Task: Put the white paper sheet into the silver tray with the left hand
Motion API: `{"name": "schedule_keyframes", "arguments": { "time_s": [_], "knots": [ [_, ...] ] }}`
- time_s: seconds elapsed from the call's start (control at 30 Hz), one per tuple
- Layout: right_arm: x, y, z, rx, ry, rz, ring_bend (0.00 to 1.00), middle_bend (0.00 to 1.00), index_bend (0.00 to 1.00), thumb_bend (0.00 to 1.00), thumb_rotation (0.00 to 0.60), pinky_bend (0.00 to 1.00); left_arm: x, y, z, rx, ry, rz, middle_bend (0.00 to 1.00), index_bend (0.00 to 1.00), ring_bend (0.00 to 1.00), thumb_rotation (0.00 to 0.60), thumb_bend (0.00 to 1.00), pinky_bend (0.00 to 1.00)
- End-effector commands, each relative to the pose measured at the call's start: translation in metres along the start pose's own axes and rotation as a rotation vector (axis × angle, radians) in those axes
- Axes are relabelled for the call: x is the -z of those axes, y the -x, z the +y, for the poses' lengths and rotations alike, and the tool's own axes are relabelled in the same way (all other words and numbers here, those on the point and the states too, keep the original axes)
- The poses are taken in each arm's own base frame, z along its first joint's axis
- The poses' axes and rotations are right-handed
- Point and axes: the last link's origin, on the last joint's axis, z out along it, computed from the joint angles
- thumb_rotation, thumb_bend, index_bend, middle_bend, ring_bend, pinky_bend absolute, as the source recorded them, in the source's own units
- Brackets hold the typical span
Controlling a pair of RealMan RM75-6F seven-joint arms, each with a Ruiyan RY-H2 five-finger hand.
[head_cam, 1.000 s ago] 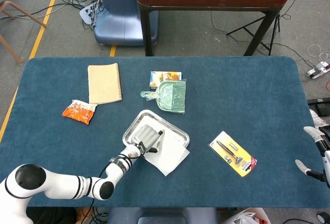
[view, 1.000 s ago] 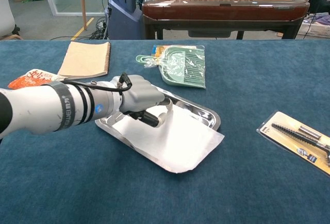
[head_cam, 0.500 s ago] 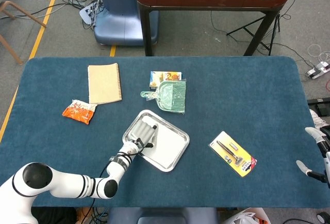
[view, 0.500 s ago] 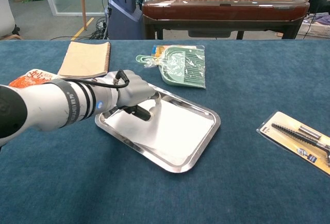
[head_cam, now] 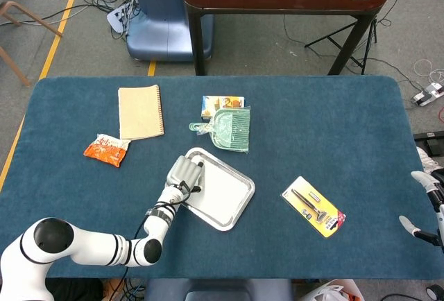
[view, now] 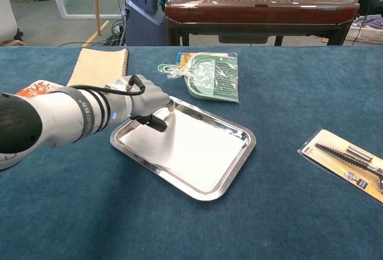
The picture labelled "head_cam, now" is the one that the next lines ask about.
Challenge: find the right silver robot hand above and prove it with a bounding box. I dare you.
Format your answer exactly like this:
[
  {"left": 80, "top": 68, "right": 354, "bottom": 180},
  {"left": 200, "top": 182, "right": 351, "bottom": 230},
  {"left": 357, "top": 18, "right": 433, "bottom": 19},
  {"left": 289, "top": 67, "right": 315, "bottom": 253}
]
[{"left": 398, "top": 171, "right": 444, "bottom": 248}]

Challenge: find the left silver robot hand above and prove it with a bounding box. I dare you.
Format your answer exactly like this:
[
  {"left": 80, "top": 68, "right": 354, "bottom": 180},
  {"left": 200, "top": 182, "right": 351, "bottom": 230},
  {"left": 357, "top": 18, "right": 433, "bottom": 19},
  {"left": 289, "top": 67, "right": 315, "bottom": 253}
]
[{"left": 166, "top": 155, "right": 205, "bottom": 194}]

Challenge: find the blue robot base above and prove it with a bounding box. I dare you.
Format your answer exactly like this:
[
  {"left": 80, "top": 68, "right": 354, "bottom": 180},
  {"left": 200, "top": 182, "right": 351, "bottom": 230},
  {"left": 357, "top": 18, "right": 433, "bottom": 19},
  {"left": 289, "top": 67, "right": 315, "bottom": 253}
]
[{"left": 126, "top": 0, "right": 214, "bottom": 62}]

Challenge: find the silver metal tray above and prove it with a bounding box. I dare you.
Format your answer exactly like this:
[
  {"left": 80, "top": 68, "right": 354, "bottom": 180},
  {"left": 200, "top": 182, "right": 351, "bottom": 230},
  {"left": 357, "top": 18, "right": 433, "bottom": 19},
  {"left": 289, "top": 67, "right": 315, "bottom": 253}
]
[{"left": 179, "top": 146, "right": 256, "bottom": 232}]

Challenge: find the white shoe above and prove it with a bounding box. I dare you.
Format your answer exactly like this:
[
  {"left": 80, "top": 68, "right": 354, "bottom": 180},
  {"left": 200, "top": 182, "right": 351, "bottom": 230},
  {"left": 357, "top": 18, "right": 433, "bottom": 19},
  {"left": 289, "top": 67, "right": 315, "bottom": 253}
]
[{"left": 416, "top": 147, "right": 443, "bottom": 177}]

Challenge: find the green dustpan in plastic bag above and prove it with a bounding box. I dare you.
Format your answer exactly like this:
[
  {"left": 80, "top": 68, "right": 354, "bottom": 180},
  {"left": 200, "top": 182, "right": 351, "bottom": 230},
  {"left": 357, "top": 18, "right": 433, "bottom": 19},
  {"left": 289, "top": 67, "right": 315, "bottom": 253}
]
[{"left": 189, "top": 106, "right": 252, "bottom": 155}]

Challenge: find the beige spiral notebook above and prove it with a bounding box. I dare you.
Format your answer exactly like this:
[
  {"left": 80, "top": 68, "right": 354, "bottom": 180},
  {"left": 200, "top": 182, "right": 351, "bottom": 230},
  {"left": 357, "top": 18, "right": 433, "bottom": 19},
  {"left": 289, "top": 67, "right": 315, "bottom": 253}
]
[{"left": 117, "top": 84, "right": 165, "bottom": 141}]

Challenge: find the black foot pedal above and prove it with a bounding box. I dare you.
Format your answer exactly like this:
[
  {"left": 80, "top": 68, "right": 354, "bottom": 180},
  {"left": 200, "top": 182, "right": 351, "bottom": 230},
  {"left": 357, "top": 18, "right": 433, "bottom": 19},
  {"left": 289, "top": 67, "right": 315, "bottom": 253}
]
[{"left": 413, "top": 130, "right": 444, "bottom": 158}]

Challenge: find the colourful printed card box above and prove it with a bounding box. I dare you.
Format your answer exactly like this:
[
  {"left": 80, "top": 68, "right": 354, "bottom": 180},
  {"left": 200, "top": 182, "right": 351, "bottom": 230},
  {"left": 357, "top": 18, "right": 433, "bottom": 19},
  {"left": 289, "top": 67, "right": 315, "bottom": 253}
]
[{"left": 200, "top": 95, "right": 246, "bottom": 119}]

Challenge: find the orange snack packet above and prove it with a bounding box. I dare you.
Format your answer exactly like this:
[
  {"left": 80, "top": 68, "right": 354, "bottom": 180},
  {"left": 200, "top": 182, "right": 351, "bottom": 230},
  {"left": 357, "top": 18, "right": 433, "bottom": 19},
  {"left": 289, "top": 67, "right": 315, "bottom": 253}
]
[{"left": 83, "top": 133, "right": 132, "bottom": 169}]

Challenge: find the grey blue robot torso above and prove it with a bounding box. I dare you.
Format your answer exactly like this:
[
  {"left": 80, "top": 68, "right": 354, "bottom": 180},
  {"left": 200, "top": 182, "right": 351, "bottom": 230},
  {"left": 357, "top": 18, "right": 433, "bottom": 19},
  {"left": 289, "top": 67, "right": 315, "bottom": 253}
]
[{"left": 144, "top": 278, "right": 294, "bottom": 301}]

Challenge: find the razor in yellow blister pack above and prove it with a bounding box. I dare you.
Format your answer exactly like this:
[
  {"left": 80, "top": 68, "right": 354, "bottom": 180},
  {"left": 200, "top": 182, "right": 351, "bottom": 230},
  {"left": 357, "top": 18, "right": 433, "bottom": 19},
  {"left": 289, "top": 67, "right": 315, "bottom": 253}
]
[{"left": 280, "top": 175, "right": 347, "bottom": 239}]

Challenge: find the white power strip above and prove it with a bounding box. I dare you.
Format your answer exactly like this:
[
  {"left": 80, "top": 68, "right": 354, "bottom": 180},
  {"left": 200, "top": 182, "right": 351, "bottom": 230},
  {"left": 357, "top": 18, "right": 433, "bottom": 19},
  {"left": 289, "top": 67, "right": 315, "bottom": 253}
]
[{"left": 411, "top": 83, "right": 444, "bottom": 108}]

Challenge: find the blue table cloth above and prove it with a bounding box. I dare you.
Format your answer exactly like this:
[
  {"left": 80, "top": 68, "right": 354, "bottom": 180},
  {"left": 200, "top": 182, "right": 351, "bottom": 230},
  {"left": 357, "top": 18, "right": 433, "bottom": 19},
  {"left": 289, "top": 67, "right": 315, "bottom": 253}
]
[{"left": 0, "top": 75, "right": 437, "bottom": 280}]

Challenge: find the white plastic bag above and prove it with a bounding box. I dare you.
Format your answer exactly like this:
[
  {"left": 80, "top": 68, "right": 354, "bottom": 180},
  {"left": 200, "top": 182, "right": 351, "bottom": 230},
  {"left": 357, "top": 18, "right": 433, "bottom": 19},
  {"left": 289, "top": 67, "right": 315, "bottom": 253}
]
[{"left": 298, "top": 279, "right": 365, "bottom": 301}]

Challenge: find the black tripod stand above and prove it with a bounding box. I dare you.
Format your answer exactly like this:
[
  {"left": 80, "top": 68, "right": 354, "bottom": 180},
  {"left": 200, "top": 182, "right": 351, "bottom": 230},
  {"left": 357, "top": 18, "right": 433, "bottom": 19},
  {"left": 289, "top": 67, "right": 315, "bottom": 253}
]
[{"left": 304, "top": 0, "right": 407, "bottom": 76}]

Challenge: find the white chair with wooden legs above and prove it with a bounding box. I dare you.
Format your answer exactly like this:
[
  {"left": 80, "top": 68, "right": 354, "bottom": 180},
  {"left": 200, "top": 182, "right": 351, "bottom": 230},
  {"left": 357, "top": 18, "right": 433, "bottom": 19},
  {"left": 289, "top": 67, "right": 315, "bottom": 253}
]
[{"left": 0, "top": 0, "right": 63, "bottom": 88}]

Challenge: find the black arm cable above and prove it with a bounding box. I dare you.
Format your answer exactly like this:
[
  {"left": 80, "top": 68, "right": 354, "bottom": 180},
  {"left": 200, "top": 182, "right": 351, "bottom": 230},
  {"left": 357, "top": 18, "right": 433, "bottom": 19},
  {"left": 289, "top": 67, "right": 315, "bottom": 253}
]
[{"left": 119, "top": 181, "right": 192, "bottom": 281}]

